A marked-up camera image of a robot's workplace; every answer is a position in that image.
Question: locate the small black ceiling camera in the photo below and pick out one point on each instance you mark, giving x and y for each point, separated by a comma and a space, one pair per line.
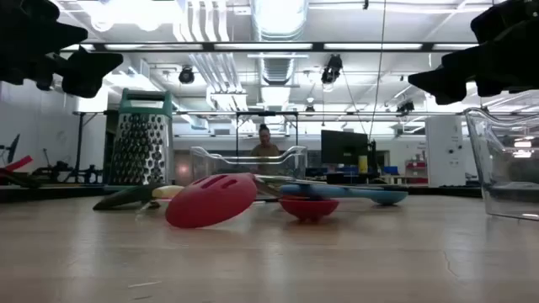
310, 109

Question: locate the black tilted screen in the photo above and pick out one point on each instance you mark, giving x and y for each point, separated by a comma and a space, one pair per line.
13, 147

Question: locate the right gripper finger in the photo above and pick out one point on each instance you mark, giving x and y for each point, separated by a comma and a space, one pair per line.
465, 69
438, 86

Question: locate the red shelf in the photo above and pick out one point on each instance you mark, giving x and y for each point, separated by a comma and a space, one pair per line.
417, 165

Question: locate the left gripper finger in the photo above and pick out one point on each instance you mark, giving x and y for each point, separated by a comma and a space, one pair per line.
90, 80
80, 61

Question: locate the large clear plastic bin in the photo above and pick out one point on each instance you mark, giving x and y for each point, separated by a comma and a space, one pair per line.
497, 177

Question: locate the blue plastic spoon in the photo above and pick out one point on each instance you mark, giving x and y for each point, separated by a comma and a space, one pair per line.
337, 191

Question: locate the black floor equipment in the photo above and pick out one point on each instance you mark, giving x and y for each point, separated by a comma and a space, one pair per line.
59, 170

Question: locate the black monitor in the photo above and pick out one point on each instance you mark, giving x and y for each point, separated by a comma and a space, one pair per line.
343, 147

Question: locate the small clear plastic bin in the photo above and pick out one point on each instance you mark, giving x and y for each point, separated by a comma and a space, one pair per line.
202, 166

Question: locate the white cabinet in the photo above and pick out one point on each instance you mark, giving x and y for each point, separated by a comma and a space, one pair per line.
444, 151

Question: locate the red and black tool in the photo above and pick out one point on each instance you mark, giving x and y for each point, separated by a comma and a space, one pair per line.
21, 162

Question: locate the red slotted spatula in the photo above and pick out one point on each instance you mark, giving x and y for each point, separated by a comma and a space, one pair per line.
210, 202

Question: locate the person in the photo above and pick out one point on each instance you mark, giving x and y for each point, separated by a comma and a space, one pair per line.
264, 139

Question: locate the yellow container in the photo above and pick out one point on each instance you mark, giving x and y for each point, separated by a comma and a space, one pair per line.
363, 165

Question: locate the black metal stand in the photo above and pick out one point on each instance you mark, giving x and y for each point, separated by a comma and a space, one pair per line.
79, 147

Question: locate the black overhead frame bar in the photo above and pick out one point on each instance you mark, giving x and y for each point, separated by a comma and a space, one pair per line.
318, 46

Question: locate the black aluminium table frame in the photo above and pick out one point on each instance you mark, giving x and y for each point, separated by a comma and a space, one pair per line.
50, 192

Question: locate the teal steel box grater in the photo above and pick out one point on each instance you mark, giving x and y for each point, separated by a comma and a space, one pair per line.
141, 143

